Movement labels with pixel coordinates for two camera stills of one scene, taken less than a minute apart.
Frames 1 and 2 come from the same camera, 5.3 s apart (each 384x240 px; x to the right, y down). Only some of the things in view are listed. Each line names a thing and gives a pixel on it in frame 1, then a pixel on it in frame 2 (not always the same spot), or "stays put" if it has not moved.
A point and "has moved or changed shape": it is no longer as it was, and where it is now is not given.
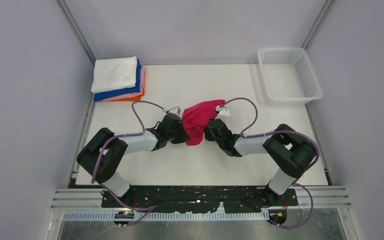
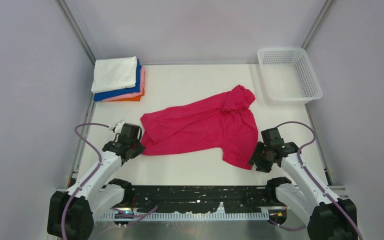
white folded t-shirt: x=115 y=73 stays put
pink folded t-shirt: x=143 y=78 stays put
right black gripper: x=208 y=135 → x=262 y=167
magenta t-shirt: x=196 y=118 has moved or changed shape
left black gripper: x=182 y=137 → x=139 y=150
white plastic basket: x=288 y=76 stays put
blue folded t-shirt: x=108 y=94 stays put
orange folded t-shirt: x=135 y=98 stays put
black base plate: x=201 y=198 stays put
